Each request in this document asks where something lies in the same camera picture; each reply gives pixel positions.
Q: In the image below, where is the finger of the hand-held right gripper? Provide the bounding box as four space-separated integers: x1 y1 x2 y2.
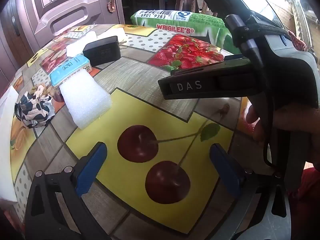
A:
170 58 251 77
158 69 252 101

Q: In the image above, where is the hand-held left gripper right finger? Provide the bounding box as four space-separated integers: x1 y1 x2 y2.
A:
209 143 292 240

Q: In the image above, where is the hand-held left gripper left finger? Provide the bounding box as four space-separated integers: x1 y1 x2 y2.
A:
25 142 108 240

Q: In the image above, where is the cow print scrunchie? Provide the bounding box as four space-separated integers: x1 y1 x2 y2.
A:
14 92 56 129

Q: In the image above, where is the white box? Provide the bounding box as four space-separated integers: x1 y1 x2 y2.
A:
0 85 20 203

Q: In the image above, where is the pale yellow sponge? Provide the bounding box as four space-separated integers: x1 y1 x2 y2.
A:
109 27 126 43

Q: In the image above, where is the person's right hand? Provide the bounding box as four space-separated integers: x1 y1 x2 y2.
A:
246 102 320 170

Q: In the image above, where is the green gum pack pillow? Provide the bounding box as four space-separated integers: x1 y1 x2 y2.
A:
130 9 242 55

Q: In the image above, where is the fruit print tablecloth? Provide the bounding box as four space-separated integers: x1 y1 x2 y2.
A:
0 24 275 240

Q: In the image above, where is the white foam block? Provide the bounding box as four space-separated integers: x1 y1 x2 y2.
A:
60 76 113 130

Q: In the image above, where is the wooden chair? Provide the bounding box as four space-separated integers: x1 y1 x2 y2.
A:
174 0 209 14

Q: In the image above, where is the person's red clothing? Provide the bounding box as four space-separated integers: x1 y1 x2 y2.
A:
287 166 320 240

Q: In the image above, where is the blue tissue packet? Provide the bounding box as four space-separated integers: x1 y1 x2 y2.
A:
49 54 92 93

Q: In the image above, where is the black power adapter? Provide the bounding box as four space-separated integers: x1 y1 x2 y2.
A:
82 36 121 67

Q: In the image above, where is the white face mask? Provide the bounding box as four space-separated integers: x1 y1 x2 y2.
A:
66 31 97 57

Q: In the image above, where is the purple door leaf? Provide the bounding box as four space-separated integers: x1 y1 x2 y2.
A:
0 0 34 85

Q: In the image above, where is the purple door with copper handle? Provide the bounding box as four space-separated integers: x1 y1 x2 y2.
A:
14 0 126 55

